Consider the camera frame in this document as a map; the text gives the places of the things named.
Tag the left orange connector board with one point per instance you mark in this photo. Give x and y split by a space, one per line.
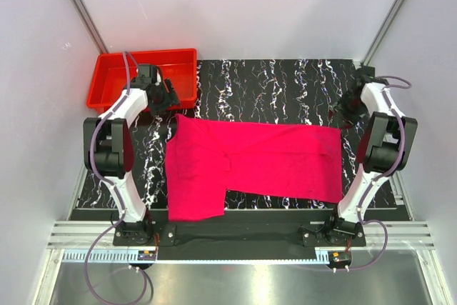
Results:
147 255

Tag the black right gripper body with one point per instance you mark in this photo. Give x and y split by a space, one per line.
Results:
349 108

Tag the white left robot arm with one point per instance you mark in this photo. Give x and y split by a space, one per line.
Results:
109 151

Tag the right orange connector board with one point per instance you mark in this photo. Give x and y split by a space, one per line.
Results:
341 257

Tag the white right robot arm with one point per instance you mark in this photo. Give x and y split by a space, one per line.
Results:
384 148

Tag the white slotted cable duct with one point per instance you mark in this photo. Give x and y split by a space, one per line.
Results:
124 256

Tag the aluminium frame rail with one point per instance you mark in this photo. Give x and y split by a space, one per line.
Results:
400 234

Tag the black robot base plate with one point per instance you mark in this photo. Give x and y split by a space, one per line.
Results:
278 249

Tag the red plastic bin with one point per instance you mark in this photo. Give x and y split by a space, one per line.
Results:
109 78

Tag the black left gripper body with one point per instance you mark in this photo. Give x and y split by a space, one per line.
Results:
166 99

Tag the black marbled table mat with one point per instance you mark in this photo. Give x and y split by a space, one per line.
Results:
281 91

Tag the orange connector board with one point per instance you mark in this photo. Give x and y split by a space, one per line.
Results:
147 255
341 257

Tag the pink t shirt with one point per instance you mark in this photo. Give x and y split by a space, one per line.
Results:
205 159

